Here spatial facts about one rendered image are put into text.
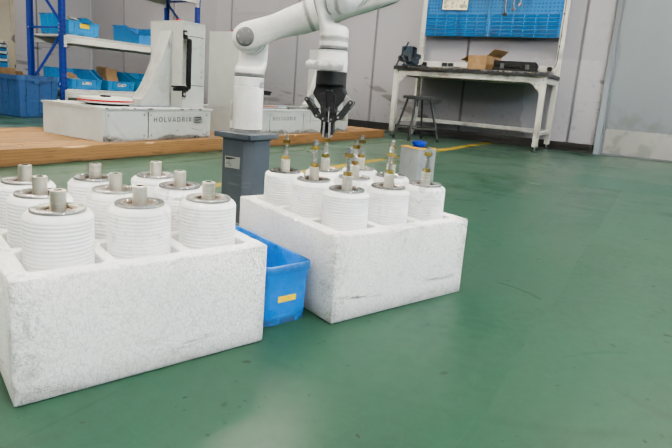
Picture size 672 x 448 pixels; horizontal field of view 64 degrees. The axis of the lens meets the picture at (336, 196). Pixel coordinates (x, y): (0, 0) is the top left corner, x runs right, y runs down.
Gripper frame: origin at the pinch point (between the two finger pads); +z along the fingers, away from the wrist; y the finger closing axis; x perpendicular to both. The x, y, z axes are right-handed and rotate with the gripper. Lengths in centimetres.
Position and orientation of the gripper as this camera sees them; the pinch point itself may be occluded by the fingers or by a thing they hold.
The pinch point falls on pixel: (327, 129)
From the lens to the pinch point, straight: 136.3
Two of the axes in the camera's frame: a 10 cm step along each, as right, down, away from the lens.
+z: -0.7, 9.8, 2.0
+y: -9.6, -1.3, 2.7
